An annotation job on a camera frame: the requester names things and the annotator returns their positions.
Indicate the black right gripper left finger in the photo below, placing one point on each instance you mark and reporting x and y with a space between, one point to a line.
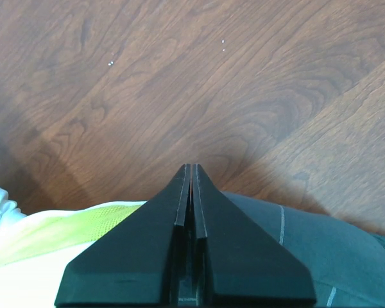
136 263

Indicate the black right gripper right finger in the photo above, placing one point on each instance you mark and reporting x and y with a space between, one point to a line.
236 262

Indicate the grey checked pillowcase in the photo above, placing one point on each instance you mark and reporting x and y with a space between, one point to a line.
347 264

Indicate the cream yellow-edged pillow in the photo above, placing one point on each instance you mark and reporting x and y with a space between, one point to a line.
36 248

